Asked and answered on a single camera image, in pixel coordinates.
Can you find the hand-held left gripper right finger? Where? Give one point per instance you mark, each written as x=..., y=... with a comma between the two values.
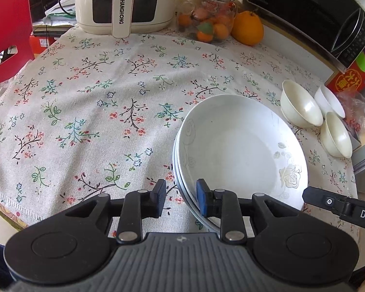
x=202, y=197

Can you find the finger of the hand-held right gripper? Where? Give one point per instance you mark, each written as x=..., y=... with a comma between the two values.
x=322, y=201

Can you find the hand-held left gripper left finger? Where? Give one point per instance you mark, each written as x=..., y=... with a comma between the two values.
x=160, y=196

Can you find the white plate with rose print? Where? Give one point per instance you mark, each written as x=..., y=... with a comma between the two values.
x=240, y=152

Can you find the small cream bowl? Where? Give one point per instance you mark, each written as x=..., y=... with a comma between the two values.
x=337, y=135

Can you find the large cream bowl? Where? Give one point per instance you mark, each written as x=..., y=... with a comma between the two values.
x=301, y=105

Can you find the small white bowl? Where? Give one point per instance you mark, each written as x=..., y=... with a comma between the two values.
x=331, y=102

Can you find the white cardboard box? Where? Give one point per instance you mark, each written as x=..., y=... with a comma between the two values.
x=363, y=140

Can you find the plastic bag of small oranges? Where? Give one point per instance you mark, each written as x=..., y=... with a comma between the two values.
x=354, y=109

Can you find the floral tablecloth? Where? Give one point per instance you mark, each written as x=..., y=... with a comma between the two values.
x=94, y=112

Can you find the red and yellow printed box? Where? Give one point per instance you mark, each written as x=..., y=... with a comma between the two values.
x=349, y=82

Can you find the green plastic object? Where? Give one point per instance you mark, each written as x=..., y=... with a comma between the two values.
x=362, y=62

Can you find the white microwave shelf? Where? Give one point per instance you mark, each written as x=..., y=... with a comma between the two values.
x=298, y=51

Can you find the pile of small tangerines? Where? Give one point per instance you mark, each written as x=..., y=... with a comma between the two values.
x=206, y=27

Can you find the large orange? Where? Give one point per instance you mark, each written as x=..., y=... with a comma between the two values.
x=248, y=29

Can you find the black microwave oven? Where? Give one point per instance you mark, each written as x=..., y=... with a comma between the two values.
x=307, y=12

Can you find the red carton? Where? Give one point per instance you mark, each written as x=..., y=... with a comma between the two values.
x=44, y=44

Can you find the glass jar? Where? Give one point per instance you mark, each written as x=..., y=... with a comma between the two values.
x=206, y=0

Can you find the stack of papers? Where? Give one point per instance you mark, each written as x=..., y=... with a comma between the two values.
x=59, y=16

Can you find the cream air fryer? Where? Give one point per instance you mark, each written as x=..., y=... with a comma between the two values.
x=91, y=0

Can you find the red plastic stool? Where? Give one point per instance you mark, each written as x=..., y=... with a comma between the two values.
x=9, y=21

